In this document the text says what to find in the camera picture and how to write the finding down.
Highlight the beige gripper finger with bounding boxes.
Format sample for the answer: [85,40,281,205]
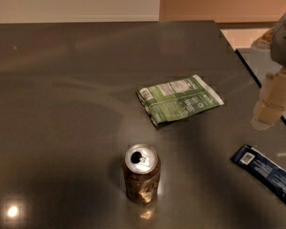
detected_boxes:
[251,28,274,51]
[251,68,286,131]

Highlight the blue rxbar blueberry wrapper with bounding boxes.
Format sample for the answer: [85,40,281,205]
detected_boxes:
[231,144,286,204]

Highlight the green jalapeno chip bag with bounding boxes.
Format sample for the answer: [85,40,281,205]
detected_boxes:
[136,74,224,126]

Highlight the brown soda can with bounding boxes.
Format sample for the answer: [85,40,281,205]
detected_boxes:
[122,144,161,204]

